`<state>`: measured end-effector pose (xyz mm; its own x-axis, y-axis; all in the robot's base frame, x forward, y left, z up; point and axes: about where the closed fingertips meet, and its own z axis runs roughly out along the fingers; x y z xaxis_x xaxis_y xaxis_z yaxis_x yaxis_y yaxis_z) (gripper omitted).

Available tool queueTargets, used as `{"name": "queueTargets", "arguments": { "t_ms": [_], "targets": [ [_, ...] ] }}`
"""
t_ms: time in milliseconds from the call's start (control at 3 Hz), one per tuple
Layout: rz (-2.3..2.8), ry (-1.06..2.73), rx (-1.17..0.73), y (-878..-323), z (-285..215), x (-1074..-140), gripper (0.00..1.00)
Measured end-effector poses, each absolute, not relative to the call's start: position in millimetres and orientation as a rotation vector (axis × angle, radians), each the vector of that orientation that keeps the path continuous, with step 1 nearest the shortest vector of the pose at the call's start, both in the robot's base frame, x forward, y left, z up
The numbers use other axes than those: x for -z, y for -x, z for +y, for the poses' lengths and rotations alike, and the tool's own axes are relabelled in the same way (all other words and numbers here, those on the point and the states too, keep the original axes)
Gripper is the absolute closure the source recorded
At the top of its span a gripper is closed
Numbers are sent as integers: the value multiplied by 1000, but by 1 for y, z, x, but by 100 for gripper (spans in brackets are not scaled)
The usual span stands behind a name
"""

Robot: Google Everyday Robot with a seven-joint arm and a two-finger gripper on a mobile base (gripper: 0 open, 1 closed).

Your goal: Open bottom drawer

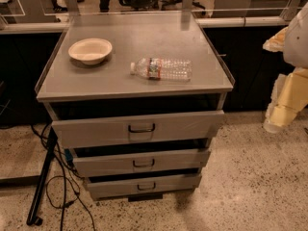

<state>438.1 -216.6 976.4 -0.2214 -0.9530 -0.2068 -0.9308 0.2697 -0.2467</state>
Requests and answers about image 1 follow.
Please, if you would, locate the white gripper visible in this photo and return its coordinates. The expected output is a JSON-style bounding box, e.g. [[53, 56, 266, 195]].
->
[[263, 27, 308, 133]]

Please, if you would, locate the grey bottom drawer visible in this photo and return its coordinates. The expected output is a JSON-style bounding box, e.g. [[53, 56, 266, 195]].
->
[[87, 173, 201, 199]]

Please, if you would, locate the grey drawer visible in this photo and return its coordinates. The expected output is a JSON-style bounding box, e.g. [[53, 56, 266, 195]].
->
[[87, 173, 201, 199], [73, 149, 210, 177], [52, 111, 224, 148]]

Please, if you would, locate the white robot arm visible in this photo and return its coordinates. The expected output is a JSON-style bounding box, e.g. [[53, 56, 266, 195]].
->
[[263, 3, 308, 133]]

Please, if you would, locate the grey top drawer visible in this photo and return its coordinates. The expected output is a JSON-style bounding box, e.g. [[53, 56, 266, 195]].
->
[[52, 111, 224, 148]]

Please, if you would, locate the grey drawer cabinet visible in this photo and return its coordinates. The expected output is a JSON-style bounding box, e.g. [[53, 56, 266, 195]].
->
[[38, 12, 234, 187]]

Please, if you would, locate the grey middle drawer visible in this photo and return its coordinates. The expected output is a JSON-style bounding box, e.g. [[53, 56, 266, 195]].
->
[[73, 149, 210, 177]]

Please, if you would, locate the white counter ledge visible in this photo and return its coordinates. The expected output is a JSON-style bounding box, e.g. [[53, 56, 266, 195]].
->
[[0, 15, 308, 35]]

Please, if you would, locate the clear plastic water bottle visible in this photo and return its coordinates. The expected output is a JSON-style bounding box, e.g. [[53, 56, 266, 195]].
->
[[130, 58, 193, 81]]

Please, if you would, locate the white paper bowl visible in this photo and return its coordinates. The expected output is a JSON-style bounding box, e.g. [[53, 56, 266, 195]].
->
[[68, 38, 113, 65]]

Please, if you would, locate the black metal stand leg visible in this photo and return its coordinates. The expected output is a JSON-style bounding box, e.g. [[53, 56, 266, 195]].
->
[[26, 129, 57, 226]]

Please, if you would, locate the black floor cable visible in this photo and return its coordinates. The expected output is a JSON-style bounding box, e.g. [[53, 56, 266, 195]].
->
[[30, 123, 97, 231]]

